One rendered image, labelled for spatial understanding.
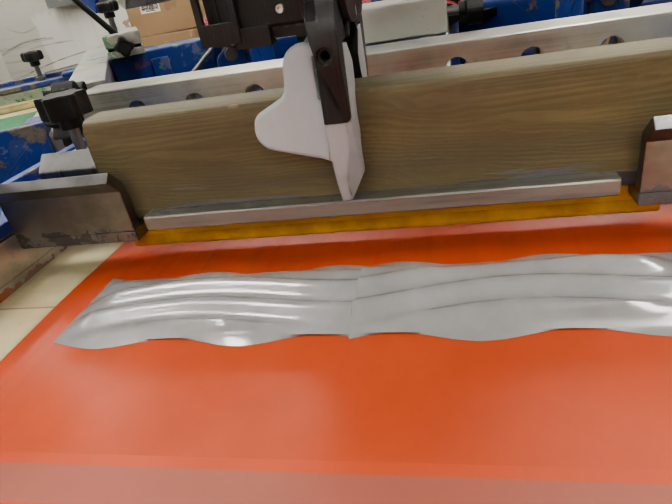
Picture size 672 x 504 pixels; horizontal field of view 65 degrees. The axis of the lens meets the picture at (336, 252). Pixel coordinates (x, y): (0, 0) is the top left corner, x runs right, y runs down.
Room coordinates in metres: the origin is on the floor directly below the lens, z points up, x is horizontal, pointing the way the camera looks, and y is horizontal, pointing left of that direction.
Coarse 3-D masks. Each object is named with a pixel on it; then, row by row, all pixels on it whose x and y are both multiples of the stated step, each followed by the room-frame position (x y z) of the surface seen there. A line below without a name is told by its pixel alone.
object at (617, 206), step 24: (408, 216) 0.31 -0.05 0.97; (432, 216) 0.31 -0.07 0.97; (456, 216) 0.31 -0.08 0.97; (480, 216) 0.30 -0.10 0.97; (504, 216) 0.30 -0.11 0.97; (528, 216) 0.30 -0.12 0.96; (552, 216) 0.29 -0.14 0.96; (144, 240) 0.36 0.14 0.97; (168, 240) 0.36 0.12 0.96; (192, 240) 0.35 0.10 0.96; (216, 240) 0.35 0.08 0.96
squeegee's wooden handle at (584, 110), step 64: (512, 64) 0.29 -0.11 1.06; (576, 64) 0.28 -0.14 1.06; (640, 64) 0.27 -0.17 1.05; (128, 128) 0.35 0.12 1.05; (192, 128) 0.34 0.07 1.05; (384, 128) 0.31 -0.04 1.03; (448, 128) 0.30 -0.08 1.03; (512, 128) 0.29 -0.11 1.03; (576, 128) 0.28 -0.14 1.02; (640, 128) 0.27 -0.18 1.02; (128, 192) 0.35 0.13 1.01; (192, 192) 0.34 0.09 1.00; (256, 192) 0.33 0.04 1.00; (320, 192) 0.32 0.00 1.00
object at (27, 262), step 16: (16, 240) 0.36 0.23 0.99; (0, 256) 0.34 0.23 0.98; (16, 256) 0.36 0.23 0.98; (32, 256) 0.37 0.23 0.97; (48, 256) 0.38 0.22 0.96; (0, 272) 0.34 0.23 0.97; (16, 272) 0.35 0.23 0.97; (32, 272) 0.36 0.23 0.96; (0, 288) 0.33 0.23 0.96; (16, 288) 0.34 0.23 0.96
